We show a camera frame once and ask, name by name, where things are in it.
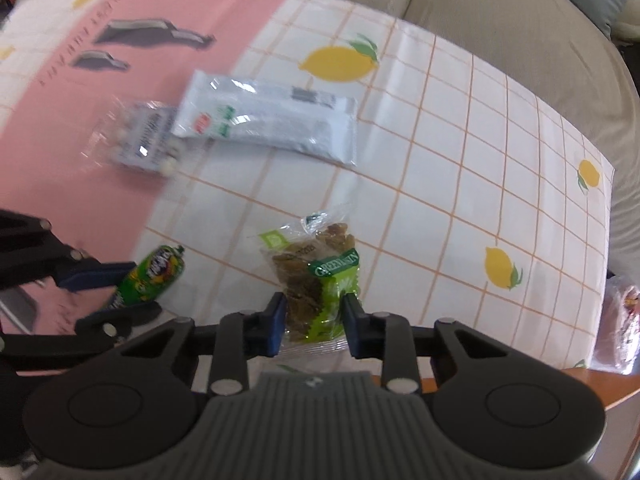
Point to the green raisin packet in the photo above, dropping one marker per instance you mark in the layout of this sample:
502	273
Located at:
300	280

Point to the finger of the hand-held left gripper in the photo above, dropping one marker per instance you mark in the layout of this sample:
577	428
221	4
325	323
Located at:
130	317
95	275

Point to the clear candy packet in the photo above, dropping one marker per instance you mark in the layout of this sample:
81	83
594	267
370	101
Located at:
140	140

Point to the white flat packet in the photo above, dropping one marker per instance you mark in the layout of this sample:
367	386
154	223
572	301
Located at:
270	117

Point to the trash bin with pink bag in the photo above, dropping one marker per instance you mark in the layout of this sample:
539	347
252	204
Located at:
622	325

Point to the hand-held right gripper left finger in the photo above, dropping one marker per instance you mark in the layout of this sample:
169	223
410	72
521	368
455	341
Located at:
275	322

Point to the lemon-print pink tablecloth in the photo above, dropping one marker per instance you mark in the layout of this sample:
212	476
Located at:
450	160

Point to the beige sofa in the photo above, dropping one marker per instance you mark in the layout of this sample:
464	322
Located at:
525	35

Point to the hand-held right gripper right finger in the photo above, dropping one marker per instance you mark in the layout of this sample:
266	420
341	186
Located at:
351	325

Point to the orange cardboard box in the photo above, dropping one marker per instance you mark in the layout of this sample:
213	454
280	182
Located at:
600	385

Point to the green candy tube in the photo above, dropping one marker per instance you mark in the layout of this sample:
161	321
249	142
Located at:
155	271

